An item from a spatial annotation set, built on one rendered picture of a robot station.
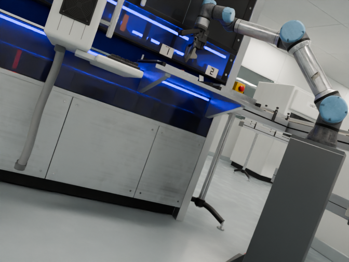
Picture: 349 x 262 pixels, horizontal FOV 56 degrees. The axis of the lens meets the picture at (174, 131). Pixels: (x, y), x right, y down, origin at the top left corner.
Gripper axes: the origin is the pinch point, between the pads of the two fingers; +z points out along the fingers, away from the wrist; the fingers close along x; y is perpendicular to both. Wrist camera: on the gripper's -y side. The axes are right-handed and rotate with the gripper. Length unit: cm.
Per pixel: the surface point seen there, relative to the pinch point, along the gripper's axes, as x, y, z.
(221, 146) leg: 35, 68, 41
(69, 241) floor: -30, -36, 99
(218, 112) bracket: 5.1, 36.2, 20.0
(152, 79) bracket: 1.4, -13.8, 16.9
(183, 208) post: 21, 46, 89
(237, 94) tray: -17.7, 28.9, 8.7
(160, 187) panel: 21, 24, 79
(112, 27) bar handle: -36, -50, 7
